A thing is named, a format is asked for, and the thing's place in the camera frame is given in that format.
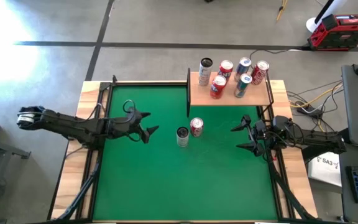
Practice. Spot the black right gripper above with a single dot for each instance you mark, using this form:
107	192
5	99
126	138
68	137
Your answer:
264	137

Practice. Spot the raised wooden shelf platform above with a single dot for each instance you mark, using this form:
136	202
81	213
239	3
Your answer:
188	93

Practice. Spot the black power strip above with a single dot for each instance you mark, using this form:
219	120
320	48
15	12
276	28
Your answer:
306	109

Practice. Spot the white slim can black top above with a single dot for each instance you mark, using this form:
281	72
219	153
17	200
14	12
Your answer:
205	72
182	137

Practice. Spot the wooden shelf board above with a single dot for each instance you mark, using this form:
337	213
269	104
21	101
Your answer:
197	96

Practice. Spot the Red Bull Sugarfree can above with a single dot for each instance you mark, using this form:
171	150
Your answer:
243	85

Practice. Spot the white floor stand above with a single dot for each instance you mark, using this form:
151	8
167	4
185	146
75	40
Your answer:
313	25

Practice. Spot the green table mat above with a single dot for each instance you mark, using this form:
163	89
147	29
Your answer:
166	180

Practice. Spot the black aluminium table frame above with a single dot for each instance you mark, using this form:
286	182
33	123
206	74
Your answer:
148	83

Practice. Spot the yellow tripod leg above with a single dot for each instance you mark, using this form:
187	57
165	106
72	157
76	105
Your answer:
280	12

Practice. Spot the white SA3 label sheet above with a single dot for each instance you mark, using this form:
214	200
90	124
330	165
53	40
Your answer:
325	169

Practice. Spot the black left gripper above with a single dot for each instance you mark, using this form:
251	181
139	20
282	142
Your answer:
126	126

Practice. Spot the red toolbox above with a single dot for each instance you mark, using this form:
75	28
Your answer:
340	34

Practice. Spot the red Fanta can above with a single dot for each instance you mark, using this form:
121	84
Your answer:
218	87
226	67

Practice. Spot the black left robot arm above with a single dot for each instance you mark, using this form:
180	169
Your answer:
67	124

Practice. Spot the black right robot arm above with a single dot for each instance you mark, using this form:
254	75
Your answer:
315	140

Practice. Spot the blue Red Bull can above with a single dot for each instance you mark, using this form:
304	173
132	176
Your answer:
244	64

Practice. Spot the red Coca-Cola can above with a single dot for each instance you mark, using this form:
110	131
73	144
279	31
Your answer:
260	71
196	127

